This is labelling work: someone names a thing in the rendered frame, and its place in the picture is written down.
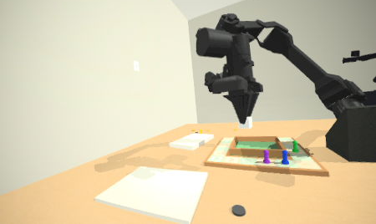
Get white die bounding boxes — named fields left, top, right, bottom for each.
left=237, top=117, right=252, bottom=129

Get purple game pawn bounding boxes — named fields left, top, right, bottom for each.
left=263, top=150, right=270, bottom=164

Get blue pawn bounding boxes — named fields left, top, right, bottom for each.
left=282, top=150, right=289, bottom=165

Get green game pawn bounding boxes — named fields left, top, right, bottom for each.
left=292, top=140, right=299, bottom=152

